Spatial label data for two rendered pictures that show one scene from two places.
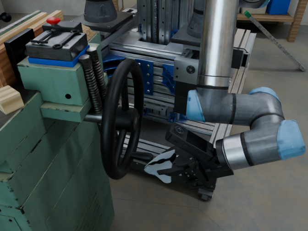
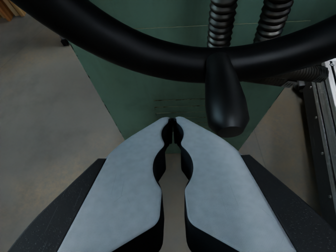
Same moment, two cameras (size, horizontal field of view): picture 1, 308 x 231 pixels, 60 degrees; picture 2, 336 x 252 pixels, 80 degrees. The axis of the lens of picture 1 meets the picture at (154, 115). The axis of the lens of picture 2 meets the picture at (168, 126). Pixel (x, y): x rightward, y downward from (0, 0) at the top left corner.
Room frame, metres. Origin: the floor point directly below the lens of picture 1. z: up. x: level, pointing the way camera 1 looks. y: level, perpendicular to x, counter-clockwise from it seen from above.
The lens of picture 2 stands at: (0.45, -0.04, 0.80)
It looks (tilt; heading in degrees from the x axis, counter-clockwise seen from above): 62 degrees down; 83
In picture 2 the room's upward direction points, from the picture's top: 5 degrees counter-clockwise
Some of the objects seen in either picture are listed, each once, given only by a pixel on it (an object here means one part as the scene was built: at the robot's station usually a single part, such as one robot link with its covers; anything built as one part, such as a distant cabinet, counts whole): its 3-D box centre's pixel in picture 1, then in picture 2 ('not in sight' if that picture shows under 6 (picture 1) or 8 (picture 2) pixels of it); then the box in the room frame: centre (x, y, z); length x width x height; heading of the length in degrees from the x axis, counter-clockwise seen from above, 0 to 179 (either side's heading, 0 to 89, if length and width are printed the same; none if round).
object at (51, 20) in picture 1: (53, 20); not in sight; (0.60, 0.22, 1.02); 0.03 x 0.03 x 0.01
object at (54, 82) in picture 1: (65, 70); not in sight; (0.56, 0.21, 0.91); 0.15 x 0.14 x 0.09; 169
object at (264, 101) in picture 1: (256, 110); not in sight; (0.51, -0.24, 0.84); 0.11 x 0.11 x 0.08; 81
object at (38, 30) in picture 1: (26, 53); not in sight; (0.60, 0.31, 0.94); 0.20 x 0.01 x 0.08; 169
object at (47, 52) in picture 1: (60, 40); not in sight; (0.56, 0.20, 0.99); 0.13 x 0.11 x 0.06; 169
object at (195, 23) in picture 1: (207, 19); not in sight; (1.07, -0.21, 0.87); 0.15 x 0.15 x 0.10
